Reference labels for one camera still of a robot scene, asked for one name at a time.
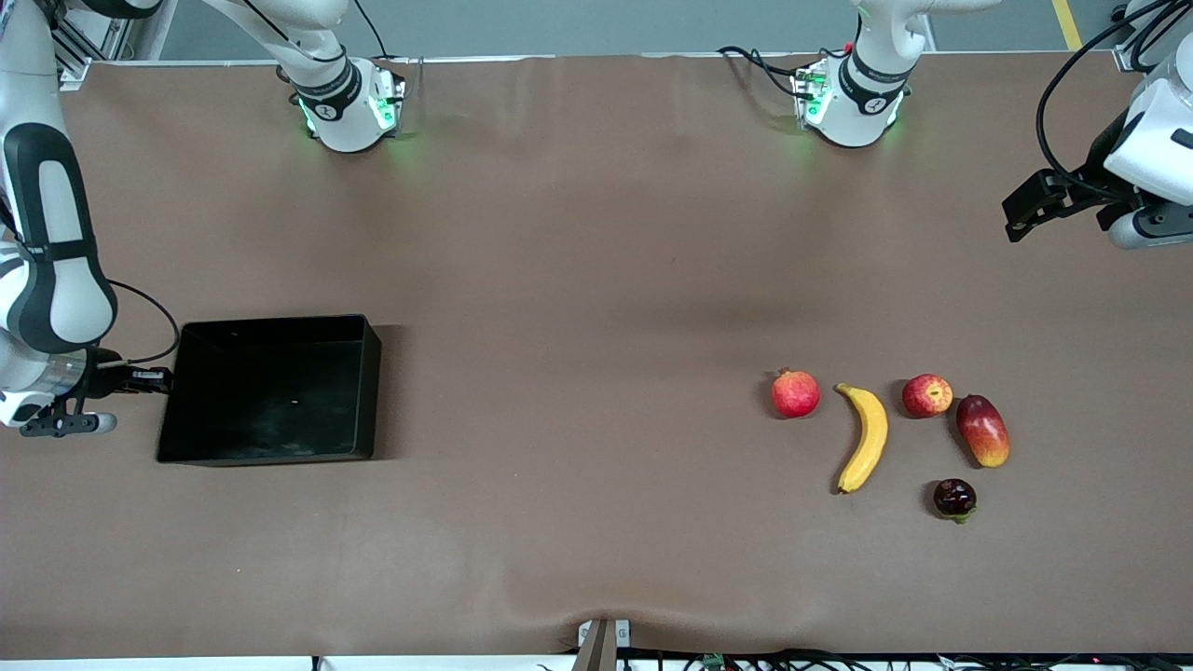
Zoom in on brown table cover mat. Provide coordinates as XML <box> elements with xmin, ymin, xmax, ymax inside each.
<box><xmin>0</xmin><ymin>51</ymin><xmax>1193</xmax><ymax>659</ymax></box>

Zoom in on red yellow mango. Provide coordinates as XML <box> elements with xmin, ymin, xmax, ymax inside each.
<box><xmin>955</xmin><ymin>394</ymin><xmax>1011</xmax><ymax>469</ymax></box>

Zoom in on red pomegranate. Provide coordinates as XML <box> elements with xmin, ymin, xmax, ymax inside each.
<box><xmin>770</xmin><ymin>368</ymin><xmax>823</xmax><ymax>420</ymax></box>

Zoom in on red yellow apple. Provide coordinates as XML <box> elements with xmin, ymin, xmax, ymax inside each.
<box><xmin>901</xmin><ymin>374</ymin><xmax>954</xmax><ymax>419</ymax></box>

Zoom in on black left arm base cable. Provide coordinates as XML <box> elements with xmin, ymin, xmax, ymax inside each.
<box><xmin>716</xmin><ymin>45</ymin><xmax>807</xmax><ymax>99</ymax></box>

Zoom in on black right arm base cable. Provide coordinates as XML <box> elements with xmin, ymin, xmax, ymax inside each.
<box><xmin>350</xmin><ymin>0</ymin><xmax>392</xmax><ymax>59</ymax></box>

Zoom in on aluminium frame strut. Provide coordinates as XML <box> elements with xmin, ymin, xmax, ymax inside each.
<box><xmin>51</xmin><ymin>0</ymin><xmax>141</xmax><ymax>66</ymax></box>
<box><xmin>1114</xmin><ymin>0</ymin><xmax>1193</xmax><ymax>71</ymax></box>

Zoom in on black arm base cable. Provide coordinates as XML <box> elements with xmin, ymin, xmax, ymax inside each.
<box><xmin>350</xmin><ymin>0</ymin><xmax>392</xmax><ymax>59</ymax></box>
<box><xmin>716</xmin><ymin>45</ymin><xmax>807</xmax><ymax>99</ymax></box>

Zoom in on dark purple mangosteen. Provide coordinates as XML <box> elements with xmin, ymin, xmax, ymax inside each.
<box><xmin>933</xmin><ymin>478</ymin><xmax>979</xmax><ymax>525</ymax></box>

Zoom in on black plastic box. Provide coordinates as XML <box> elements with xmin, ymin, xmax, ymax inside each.
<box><xmin>156</xmin><ymin>314</ymin><xmax>383</xmax><ymax>467</ymax></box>

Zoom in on metal camera post bracket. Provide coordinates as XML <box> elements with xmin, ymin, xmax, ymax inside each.
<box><xmin>576</xmin><ymin>618</ymin><xmax>633</xmax><ymax>671</ymax></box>

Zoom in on yellow banana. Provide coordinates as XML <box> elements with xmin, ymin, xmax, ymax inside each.
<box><xmin>834</xmin><ymin>382</ymin><xmax>890</xmax><ymax>495</ymax></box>

